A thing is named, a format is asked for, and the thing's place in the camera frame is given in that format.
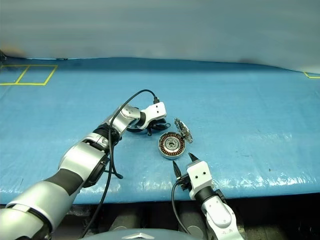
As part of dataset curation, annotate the silver spoked rotor lid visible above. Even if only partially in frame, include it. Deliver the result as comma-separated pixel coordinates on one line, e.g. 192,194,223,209
173,117,195,145

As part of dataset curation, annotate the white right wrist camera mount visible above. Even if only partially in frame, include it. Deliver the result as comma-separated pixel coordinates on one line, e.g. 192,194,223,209
186,160,213,201

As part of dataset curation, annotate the blue plastic table cover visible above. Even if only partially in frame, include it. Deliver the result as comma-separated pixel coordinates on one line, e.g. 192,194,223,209
0,57,320,205

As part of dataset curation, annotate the crumpled clear plastic wrap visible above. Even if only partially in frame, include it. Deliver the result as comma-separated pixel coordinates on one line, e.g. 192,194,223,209
67,204,91,218

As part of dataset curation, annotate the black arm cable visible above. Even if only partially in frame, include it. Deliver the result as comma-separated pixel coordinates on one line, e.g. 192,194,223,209
79,89,161,240
171,181,192,236

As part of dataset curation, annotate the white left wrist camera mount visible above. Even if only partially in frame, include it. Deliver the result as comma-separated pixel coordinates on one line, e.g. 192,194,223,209
144,101,168,124

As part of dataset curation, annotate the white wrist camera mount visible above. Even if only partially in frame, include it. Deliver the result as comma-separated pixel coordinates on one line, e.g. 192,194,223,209
144,101,168,124
186,160,213,201

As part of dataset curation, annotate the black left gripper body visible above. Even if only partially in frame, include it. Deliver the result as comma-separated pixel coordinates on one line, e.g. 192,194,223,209
144,120,158,137

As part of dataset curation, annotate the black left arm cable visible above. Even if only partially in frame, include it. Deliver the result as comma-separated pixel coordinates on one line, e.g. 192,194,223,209
79,89,161,240

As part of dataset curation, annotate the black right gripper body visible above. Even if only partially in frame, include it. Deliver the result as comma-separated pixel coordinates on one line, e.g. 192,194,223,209
176,173,193,193

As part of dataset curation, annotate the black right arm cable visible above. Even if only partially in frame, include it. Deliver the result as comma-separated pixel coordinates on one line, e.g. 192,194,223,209
171,181,192,236

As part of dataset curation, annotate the yellow tape double square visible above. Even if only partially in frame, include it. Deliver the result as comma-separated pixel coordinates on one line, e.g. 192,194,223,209
0,64,59,87

